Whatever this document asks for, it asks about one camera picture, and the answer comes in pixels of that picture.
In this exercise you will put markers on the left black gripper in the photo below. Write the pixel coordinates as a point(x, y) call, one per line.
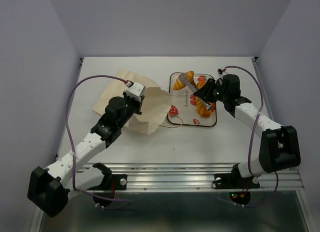
point(138, 104)

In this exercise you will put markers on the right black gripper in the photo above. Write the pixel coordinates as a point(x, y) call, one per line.
point(204, 91)

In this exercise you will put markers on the fake twisted bread loaf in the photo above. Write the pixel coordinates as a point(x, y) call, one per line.
point(202, 110)

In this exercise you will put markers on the beige paper bag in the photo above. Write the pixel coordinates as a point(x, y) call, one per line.
point(155, 106)

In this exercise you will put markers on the metal tongs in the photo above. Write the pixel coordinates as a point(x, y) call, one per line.
point(193, 90)

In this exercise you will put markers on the fake croissant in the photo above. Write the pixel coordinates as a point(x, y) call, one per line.
point(178, 85)

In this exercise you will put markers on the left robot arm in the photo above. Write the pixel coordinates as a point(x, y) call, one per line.
point(48, 186)

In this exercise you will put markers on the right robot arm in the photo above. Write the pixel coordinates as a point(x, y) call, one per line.
point(279, 146)

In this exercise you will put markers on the strawberry print tray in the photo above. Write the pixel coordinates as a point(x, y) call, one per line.
point(183, 108)

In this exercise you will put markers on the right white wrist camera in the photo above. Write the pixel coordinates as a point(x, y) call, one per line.
point(222, 72)

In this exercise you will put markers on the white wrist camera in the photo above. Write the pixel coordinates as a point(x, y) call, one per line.
point(222, 72)
point(136, 91)

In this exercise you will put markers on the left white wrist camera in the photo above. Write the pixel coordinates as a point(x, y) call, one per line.
point(136, 91)

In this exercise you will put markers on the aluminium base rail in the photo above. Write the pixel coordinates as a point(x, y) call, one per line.
point(193, 177)

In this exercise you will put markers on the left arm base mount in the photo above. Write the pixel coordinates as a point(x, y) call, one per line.
point(110, 182)

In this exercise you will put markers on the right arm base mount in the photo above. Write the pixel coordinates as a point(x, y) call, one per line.
point(239, 188)

